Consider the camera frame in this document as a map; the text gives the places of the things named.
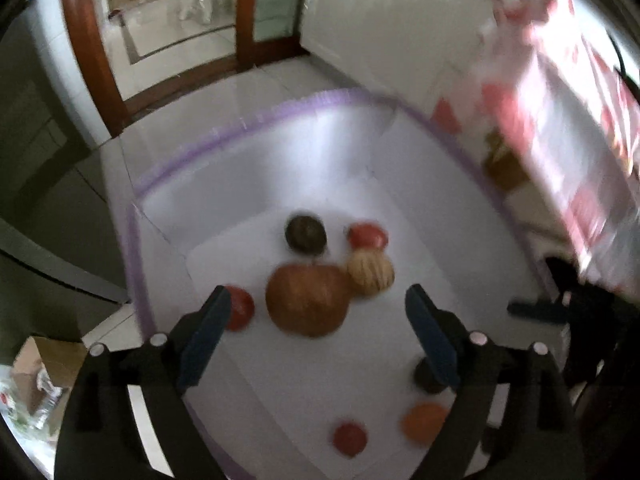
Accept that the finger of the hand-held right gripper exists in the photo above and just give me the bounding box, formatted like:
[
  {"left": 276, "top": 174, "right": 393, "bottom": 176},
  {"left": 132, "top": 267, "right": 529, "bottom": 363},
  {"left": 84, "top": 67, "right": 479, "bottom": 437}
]
[{"left": 507, "top": 297, "right": 571, "bottom": 326}]

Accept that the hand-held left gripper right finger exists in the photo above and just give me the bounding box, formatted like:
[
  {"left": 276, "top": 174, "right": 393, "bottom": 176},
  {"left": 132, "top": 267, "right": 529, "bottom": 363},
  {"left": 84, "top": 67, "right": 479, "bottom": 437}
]
[{"left": 405, "top": 284, "right": 587, "bottom": 480}]

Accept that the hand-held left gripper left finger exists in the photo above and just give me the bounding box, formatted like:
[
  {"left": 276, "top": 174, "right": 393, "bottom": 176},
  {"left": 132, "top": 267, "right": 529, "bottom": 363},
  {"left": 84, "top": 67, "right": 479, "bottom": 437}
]
[{"left": 54, "top": 285, "right": 233, "bottom": 480}]

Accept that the dark water chestnut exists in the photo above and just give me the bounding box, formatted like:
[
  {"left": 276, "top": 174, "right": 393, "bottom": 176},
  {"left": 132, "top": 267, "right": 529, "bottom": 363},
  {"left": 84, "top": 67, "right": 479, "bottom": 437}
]
[
  {"left": 413, "top": 357, "right": 448, "bottom": 395},
  {"left": 284, "top": 214, "right": 328, "bottom": 256}
]

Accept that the red tomato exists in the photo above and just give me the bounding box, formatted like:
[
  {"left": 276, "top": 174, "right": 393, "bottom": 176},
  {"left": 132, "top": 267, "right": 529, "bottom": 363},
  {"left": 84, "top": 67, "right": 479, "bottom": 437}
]
[
  {"left": 347, "top": 222, "right": 390, "bottom": 251},
  {"left": 332, "top": 422, "right": 369, "bottom": 457},
  {"left": 222, "top": 285, "right": 256, "bottom": 332}
]

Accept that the orange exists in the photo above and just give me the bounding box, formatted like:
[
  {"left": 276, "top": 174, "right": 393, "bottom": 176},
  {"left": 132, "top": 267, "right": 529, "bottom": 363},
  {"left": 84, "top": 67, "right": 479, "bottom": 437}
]
[{"left": 401, "top": 402, "right": 449, "bottom": 446}]

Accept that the striped yellow melon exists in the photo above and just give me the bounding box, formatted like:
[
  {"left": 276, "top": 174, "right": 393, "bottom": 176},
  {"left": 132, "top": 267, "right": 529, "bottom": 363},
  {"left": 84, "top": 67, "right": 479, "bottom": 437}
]
[{"left": 346, "top": 249, "right": 396, "bottom": 297}]

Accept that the large orange pumpkin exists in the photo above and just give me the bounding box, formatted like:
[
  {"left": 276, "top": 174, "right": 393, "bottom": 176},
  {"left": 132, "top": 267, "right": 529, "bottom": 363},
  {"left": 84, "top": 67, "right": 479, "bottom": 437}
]
[{"left": 265, "top": 264, "right": 351, "bottom": 338}]

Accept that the white box with purple rim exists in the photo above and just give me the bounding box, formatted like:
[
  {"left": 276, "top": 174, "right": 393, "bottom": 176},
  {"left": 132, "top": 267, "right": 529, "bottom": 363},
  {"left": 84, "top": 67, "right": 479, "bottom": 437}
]
[{"left": 125, "top": 87, "right": 546, "bottom": 480}]

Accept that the person's dark red clothing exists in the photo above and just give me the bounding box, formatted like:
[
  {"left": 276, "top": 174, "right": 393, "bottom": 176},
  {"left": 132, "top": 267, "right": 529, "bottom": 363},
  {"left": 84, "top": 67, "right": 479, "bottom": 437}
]
[{"left": 570, "top": 380, "right": 640, "bottom": 480}]

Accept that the wooden stool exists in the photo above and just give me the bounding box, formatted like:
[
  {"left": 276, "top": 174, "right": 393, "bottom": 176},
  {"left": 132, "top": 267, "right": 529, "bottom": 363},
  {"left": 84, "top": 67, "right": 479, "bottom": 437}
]
[{"left": 482, "top": 130, "right": 531, "bottom": 191}]

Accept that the cardboard box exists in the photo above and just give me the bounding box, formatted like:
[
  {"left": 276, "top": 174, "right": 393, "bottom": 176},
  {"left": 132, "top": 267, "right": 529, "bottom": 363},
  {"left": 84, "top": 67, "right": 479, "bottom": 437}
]
[{"left": 10, "top": 336, "right": 88, "bottom": 426}]

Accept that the clear plastic bag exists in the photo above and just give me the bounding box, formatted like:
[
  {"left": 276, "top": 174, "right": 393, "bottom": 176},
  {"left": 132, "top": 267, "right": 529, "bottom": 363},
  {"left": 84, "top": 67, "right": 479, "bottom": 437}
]
[{"left": 0, "top": 365, "right": 71, "bottom": 441}]

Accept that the dark grey cabinet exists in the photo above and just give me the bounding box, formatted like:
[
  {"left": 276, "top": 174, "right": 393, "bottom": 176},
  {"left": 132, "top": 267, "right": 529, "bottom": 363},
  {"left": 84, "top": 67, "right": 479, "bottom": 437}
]
[{"left": 0, "top": 10, "right": 131, "bottom": 361}]

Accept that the white cabinet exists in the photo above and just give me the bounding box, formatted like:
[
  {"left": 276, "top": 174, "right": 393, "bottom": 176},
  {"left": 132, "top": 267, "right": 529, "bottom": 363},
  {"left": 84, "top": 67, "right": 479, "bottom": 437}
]
[{"left": 300, "top": 0, "right": 501, "bottom": 106}]

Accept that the glass sliding door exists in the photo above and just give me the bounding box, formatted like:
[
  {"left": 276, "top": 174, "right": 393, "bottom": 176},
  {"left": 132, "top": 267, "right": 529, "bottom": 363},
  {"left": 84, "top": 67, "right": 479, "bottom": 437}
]
[{"left": 252, "top": 0, "right": 308, "bottom": 46}]

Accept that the brown wooden door frame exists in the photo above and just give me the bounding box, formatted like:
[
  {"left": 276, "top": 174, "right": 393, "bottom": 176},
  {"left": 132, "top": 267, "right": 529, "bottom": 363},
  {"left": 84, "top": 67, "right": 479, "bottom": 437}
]
[{"left": 60, "top": 0, "right": 306, "bottom": 136}]

